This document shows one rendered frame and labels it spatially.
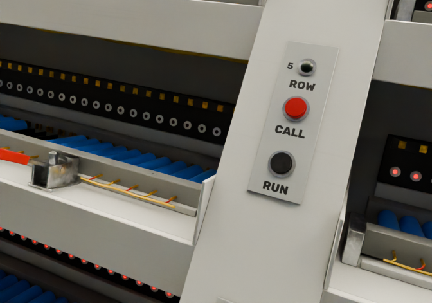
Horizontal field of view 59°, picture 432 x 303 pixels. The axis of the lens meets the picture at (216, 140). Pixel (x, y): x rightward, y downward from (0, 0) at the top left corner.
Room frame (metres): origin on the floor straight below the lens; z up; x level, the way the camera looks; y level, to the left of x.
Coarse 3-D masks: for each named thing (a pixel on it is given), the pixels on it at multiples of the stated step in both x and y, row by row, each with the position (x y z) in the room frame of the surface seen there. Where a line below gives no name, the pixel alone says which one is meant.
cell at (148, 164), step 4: (152, 160) 0.43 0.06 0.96; (156, 160) 0.43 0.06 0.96; (160, 160) 0.44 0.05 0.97; (164, 160) 0.44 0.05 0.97; (168, 160) 0.45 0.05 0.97; (140, 164) 0.41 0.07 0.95; (144, 164) 0.41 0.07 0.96; (148, 164) 0.41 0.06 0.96; (152, 164) 0.42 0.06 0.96; (156, 164) 0.42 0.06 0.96; (160, 164) 0.43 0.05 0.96; (164, 164) 0.44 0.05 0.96; (148, 168) 0.41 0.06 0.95; (152, 168) 0.41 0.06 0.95; (156, 168) 0.42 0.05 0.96
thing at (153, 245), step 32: (0, 96) 0.59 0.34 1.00; (128, 128) 0.51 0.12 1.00; (0, 160) 0.41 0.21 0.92; (0, 192) 0.36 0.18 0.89; (32, 192) 0.35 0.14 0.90; (64, 192) 0.35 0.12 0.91; (96, 192) 0.37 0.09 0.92; (0, 224) 0.37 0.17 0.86; (32, 224) 0.35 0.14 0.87; (64, 224) 0.34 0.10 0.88; (96, 224) 0.33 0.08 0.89; (128, 224) 0.31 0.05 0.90; (160, 224) 0.32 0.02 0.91; (192, 224) 0.33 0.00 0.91; (96, 256) 0.33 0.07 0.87; (128, 256) 0.32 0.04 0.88; (160, 256) 0.31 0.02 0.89; (192, 256) 0.30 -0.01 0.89; (160, 288) 0.32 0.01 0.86
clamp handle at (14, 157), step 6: (0, 150) 0.29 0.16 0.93; (6, 150) 0.30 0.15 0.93; (0, 156) 0.30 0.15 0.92; (6, 156) 0.30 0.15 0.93; (12, 156) 0.31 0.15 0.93; (18, 156) 0.31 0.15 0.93; (24, 156) 0.32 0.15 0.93; (54, 156) 0.35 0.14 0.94; (18, 162) 0.31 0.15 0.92; (24, 162) 0.32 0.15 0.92; (30, 162) 0.33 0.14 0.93; (36, 162) 0.33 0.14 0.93; (42, 162) 0.34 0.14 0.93; (54, 162) 0.36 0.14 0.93
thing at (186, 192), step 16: (0, 144) 0.43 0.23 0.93; (16, 144) 0.42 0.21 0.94; (32, 144) 0.41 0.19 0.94; (48, 144) 0.41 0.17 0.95; (80, 160) 0.39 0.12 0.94; (96, 160) 0.38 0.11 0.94; (112, 160) 0.39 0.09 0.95; (96, 176) 0.37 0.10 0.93; (112, 176) 0.38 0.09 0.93; (128, 176) 0.37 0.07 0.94; (144, 176) 0.36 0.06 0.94; (160, 176) 0.36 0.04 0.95; (128, 192) 0.35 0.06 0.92; (144, 192) 0.37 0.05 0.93; (160, 192) 0.36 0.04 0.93; (176, 192) 0.35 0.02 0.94; (192, 192) 0.35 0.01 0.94
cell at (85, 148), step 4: (96, 144) 0.46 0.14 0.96; (100, 144) 0.46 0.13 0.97; (104, 144) 0.47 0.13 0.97; (108, 144) 0.47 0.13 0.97; (76, 148) 0.43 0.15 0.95; (80, 148) 0.43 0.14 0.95; (84, 148) 0.44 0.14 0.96; (88, 148) 0.44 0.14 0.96; (92, 148) 0.45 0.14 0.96; (96, 148) 0.45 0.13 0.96; (100, 148) 0.46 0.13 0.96; (104, 148) 0.46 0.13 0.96
